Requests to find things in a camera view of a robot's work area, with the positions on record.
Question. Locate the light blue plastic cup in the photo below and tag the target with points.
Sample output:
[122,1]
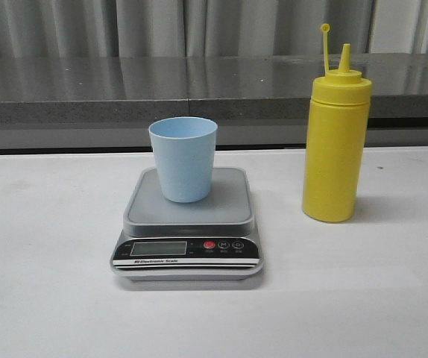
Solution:
[184,149]

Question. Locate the yellow squeeze bottle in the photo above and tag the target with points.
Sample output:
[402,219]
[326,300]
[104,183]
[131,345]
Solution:
[337,123]

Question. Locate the silver electronic kitchen scale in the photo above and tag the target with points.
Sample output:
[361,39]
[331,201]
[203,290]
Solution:
[211,244]

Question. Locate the grey stone counter ledge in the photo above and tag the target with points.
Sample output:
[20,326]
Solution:
[83,104]

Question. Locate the grey curtain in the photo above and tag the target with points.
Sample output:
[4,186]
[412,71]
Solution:
[208,28]

